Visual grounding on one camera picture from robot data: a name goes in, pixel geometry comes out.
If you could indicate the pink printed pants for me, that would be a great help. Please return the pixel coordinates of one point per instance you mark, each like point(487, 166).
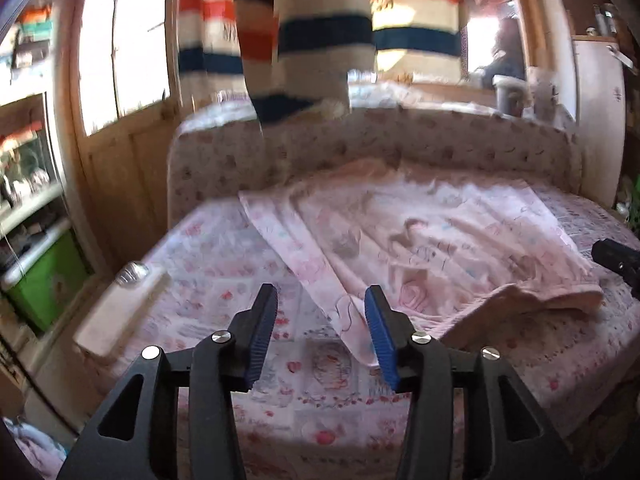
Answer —
point(400, 240)

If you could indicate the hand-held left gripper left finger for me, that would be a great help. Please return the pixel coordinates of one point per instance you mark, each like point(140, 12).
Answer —
point(260, 345)

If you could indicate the wooden door with window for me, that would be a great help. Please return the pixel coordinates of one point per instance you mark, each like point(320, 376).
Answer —
point(125, 160)

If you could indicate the phone in white case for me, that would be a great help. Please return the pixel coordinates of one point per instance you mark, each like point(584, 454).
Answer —
point(125, 310)

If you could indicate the cluttered shelf unit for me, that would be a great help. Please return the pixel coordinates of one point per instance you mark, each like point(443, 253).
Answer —
point(25, 170)

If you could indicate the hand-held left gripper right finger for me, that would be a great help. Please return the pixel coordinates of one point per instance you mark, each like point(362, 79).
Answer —
point(380, 340)

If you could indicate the striped knitted sweater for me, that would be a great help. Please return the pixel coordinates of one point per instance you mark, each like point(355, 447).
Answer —
point(320, 35)

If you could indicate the green storage box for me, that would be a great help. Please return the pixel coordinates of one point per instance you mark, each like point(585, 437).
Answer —
point(45, 285)

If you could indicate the white printed cup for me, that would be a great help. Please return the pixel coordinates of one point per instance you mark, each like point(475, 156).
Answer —
point(542, 95)

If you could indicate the grey cup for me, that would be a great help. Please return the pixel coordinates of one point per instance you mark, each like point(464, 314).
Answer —
point(507, 95)

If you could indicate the padded printed backrest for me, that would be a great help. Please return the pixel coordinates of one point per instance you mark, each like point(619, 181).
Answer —
point(380, 135)

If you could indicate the white cabinet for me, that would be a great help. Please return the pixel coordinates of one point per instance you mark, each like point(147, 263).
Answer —
point(597, 110)

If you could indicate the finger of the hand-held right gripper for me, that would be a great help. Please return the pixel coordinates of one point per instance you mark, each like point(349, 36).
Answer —
point(617, 260)

